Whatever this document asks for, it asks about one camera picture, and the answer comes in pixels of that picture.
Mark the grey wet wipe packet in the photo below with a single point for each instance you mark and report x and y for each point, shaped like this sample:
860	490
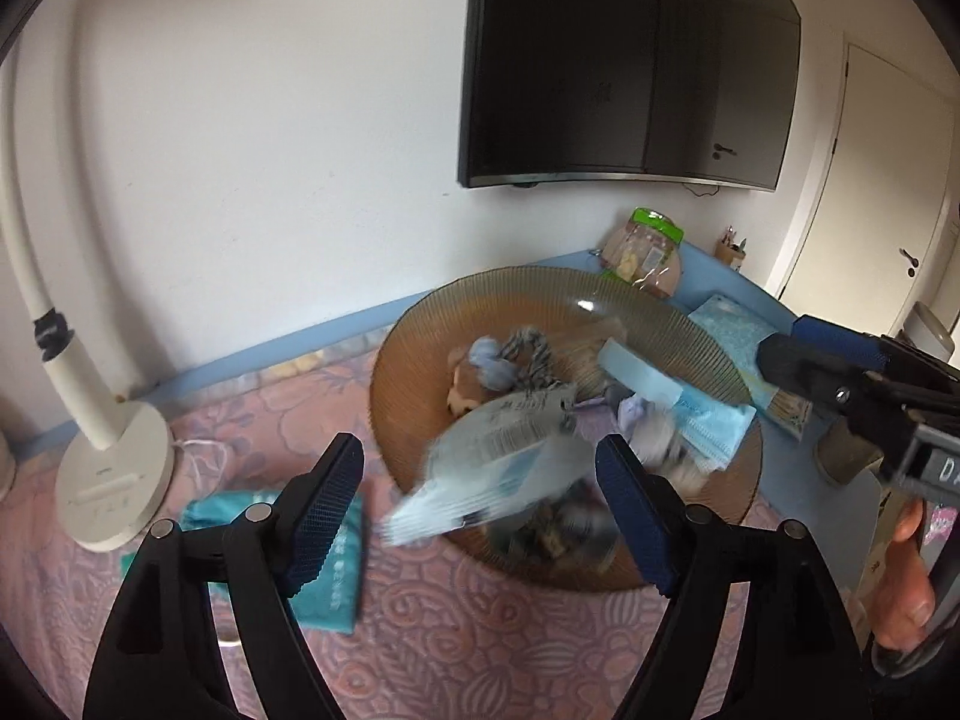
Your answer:
495	450

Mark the blue patterned tissue box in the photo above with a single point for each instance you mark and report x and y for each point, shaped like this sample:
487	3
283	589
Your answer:
735	330

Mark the teal tissue packet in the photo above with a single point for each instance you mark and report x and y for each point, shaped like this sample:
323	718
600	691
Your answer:
330	604

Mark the purple tissue packet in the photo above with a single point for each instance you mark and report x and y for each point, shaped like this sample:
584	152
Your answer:
645	427

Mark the black wall television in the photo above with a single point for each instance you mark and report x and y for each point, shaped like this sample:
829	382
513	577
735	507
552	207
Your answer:
600	52

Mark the person's right hand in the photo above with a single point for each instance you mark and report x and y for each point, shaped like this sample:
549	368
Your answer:
904	585

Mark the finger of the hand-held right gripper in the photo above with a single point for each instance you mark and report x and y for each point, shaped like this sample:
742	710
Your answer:
817	379
836	334

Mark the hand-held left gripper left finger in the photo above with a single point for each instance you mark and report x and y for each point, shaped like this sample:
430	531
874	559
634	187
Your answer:
330	510

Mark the white container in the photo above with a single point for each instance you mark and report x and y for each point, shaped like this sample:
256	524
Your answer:
926	326

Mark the blue face mask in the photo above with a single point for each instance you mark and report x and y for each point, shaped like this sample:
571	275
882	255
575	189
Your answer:
712	424

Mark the white door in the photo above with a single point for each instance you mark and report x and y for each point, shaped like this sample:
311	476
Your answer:
885	165

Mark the white desk lamp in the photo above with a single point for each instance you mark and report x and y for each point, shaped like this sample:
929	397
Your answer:
112	487

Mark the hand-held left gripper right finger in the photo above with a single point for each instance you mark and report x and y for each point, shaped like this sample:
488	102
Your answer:
634	517

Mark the amber glass bowl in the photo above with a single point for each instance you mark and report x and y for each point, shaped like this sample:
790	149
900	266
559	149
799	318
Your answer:
525	300

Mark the brown furry plush toy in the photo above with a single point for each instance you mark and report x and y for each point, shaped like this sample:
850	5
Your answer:
461	390

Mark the pink patterned bedspread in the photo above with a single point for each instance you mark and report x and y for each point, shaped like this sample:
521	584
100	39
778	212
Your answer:
450	652

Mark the green lid snack jar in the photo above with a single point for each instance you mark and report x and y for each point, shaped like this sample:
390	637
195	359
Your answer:
645	255

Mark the pen holder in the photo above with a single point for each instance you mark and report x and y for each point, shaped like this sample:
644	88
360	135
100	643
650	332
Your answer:
731	253

